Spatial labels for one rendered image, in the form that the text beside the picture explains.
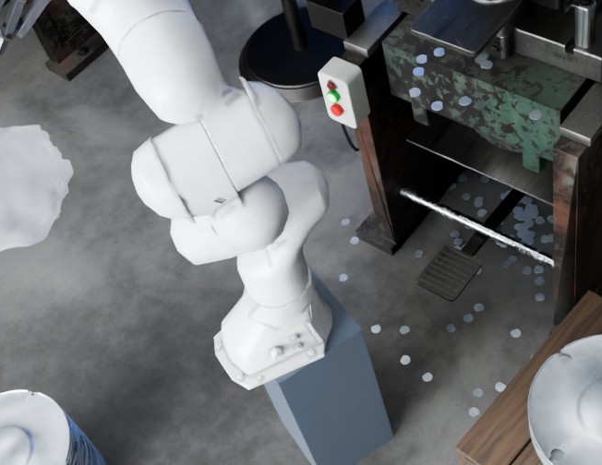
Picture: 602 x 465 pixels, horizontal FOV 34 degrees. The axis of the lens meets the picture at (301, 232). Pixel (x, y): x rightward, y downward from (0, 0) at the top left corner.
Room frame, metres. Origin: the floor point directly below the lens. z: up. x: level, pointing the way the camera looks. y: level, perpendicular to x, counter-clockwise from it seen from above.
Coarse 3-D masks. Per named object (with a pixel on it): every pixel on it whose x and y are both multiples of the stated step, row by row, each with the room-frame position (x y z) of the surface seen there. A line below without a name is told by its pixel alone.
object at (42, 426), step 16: (0, 400) 1.22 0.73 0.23; (16, 400) 1.21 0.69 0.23; (48, 400) 1.18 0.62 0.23; (0, 416) 1.18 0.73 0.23; (16, 416) 1.17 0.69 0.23; (32, 416) 1.15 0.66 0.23; (48, 416) 1.14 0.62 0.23; (64, 416) 1.13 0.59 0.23; (0, 432) 1.14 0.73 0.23; (16, 432) 1.13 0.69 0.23; (32, 432) 1.12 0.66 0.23; (48, 432) 1.10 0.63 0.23; (64, 432) 1.09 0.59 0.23; (0, 448) 1.10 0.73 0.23; (16, 448) 1.09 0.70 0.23; (32, 448) 1.08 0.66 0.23; (48, 448) 1.07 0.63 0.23; (64, 448) 1.05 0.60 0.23; (0, 464) 1.06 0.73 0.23; (16, 464) 1.05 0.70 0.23; (32, 464) 1.04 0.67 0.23; (48, 464) 1.03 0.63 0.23; (64, 464) 1.02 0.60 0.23
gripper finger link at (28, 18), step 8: (32, 0) 1.29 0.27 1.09; (40, 0) 1.27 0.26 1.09; (48, 0) 1.27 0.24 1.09; (32, 8) 1.27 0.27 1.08; (40, 8) 1.27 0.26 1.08; (24, 16) 1.28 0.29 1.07; (32, 16) 1.27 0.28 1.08; (24, 24) 1.26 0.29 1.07; (32, 24) 1.27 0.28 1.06; (24, 32) 1.26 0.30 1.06
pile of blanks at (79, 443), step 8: (32, 392) 1.21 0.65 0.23; (72, 424) 1.12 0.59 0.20; (72, 432) 1.09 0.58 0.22; (80, 432) 1.13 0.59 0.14; (72, 440) 1.08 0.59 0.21; (80, 440) 1.09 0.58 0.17; (88, 440) 1.14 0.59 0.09; (72, 448) 1.05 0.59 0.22; (80, 448) 1.07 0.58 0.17; (88, 448) 1.10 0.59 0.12; (72, 456) 1.04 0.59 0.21; (80, 456) 1.06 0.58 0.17; (88, 456) 1.08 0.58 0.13; (96, 456) 1.10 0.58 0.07; (72, 464) 1.03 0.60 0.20; (80, 464) 1.05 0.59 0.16; (88, 464) 1.06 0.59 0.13; (96, 464) 1.09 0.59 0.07; (104, 464) 1.11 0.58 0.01
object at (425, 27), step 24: (456, 0) 1.33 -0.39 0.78; (480, 0) 1.30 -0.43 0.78; (504, 0) 1.29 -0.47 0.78; (432, 24) 1.29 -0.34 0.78; (456, 24) 1.27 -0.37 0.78; (480, 24) 1.25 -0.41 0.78; (504, 24) 1.24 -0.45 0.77; (456, 48) 1.22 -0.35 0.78; (480, 48) 1.20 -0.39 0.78; (504, 48) 1.28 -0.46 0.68
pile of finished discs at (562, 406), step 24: (600, 336) 0.81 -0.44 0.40; (552, 360) 0.80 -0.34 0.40; (576, 360) 0.79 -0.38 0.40; (600, 360) 0.77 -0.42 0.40; (552, 384) 0.76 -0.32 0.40; (576, 384) 0.74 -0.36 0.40; (600, 384) 0.73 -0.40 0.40; (528, 408) 0.73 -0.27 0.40; (552, 408) 0.72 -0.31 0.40; (576, 408) 0.70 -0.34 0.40; (600, 408) 0.69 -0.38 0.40; (552, 432) 0.68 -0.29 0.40; (576, 432) 0.66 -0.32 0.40; (600, 432) 0.65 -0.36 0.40; (552, 456) 0.64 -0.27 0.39; (576, 456) 0.62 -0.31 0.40; (600, 456) 0.61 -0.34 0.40
